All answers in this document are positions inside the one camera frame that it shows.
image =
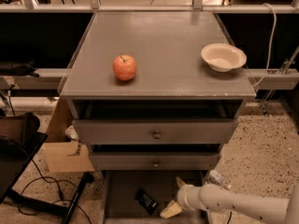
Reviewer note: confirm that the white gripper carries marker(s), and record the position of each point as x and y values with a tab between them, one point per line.
184	196

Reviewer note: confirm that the dark blue rxbar wrapper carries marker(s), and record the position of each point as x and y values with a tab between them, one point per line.
146	201

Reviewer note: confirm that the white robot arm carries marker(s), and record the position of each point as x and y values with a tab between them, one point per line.
211	197

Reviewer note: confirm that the grey bottom drawer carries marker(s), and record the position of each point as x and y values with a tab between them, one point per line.
119	205

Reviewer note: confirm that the grey drawer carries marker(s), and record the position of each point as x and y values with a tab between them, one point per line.
154	161
149	132
119	205

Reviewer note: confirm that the grey top drawer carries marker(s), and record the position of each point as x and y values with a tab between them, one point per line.
149	132

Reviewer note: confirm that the grey middle drawer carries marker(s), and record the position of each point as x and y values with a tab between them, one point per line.
154	161

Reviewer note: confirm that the grey drawer cabinet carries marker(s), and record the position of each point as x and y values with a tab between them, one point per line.
172	80

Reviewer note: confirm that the clear plastic bottle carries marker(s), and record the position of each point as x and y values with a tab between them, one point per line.
218	179

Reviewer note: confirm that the cardboard box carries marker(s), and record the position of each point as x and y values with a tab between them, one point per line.
63	151

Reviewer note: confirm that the red apple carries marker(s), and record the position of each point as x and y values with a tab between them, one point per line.
124	67

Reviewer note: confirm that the white paper bowl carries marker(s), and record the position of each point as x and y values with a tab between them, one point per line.
223	57

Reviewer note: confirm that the brown bag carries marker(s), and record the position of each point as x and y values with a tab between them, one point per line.
16	133

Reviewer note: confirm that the metal frame rail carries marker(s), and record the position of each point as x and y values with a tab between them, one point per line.
146	7

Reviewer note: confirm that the black cloth on rail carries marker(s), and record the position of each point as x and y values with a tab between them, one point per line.
9	68

